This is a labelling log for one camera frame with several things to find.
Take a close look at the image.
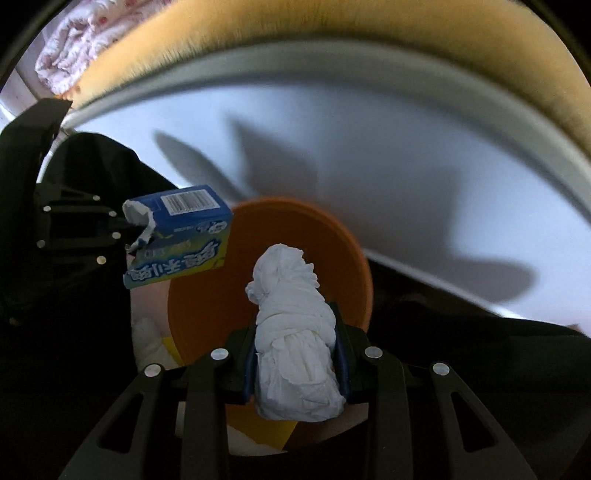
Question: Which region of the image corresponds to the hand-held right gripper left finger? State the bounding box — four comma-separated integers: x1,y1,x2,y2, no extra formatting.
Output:
58,323,259,480

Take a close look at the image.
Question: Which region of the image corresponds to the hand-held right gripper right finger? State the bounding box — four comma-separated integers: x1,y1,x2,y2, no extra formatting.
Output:
329,302,539,480

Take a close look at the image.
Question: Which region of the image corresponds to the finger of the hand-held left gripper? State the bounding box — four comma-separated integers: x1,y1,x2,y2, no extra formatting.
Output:
36,230,129,269
36,190,136,232

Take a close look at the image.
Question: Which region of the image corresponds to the beige floral plush blanket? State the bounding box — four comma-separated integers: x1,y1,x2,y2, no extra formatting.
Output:
69,0,591,155

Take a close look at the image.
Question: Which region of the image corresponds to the white tissue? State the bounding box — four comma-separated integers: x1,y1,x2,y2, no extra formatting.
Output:
245,243,347,423

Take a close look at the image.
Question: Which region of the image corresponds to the orange plastic bin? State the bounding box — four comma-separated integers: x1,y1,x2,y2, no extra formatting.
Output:
167,197,374,370

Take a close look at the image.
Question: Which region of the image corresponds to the blue cardboard carton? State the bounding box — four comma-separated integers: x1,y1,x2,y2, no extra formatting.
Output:
122,185,233,291

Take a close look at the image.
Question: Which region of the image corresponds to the white bed frame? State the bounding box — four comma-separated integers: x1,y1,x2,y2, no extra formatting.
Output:
37,39,591,333

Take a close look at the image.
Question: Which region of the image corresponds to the pink and white quilt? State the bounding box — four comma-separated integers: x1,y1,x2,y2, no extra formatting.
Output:
34,0,171,95

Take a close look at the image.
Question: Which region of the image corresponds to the dark cloth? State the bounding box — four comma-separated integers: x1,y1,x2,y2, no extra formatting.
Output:
54,132,179,217

